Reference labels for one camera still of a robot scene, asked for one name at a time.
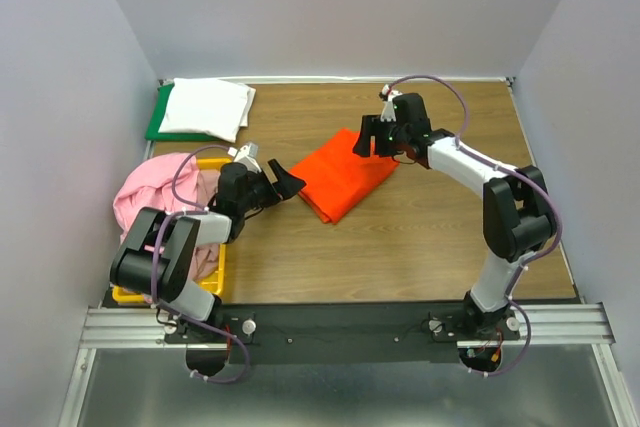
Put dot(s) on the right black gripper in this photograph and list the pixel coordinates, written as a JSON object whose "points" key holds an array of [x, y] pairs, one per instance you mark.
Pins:
{"points": [[371, 125]]}

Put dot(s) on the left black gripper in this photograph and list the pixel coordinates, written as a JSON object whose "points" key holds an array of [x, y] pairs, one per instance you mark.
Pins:
{"points": [[287, 185]]}

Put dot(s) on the orange t-shirt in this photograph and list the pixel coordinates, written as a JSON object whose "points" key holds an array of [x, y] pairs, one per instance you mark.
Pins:
{"points": [[337, 179]]}

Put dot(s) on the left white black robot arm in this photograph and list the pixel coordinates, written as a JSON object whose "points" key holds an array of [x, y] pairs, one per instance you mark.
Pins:
{"points": [[156, 254]]}

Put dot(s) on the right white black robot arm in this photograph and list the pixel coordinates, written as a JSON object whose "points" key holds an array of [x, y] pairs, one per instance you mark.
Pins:
{"points": [[517, 217]]}

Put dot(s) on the white folded t-shirt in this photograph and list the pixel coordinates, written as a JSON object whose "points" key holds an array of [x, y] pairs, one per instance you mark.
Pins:
{"points": [[208, 106]]}

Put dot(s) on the mauve crumpled t-shirt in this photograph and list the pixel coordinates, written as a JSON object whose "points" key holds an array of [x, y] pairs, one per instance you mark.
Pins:
{"points": [[205, 259]]}

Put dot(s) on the yellow plastic bin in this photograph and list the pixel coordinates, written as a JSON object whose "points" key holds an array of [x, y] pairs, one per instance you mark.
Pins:
{"points": [[214, 283]]}

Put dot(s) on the pink crumpled t-shirt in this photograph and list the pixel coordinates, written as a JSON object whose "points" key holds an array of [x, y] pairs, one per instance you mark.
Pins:
{"points": [[150, 185]]}

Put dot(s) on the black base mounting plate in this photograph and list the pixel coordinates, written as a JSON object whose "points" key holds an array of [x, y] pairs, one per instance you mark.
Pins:
{"points": [[348, 333]]}

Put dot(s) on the green folded t-shirt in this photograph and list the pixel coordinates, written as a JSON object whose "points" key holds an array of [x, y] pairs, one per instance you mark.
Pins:
{"points": [[153, 132]]}

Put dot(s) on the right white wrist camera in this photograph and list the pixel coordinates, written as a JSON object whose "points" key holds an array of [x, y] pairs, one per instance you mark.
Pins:
{"points": [[388, 95]]}

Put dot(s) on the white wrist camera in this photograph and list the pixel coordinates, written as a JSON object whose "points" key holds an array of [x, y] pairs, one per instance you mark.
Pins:
{"points": [[246, 155], [388, 95]]}

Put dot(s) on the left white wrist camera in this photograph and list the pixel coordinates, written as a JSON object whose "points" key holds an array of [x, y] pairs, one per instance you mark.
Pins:
{"points": [[246, 155]]}

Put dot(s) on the aluminium frame rail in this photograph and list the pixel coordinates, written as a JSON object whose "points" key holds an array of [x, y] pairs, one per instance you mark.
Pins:
{"points": [[561, 372]]}

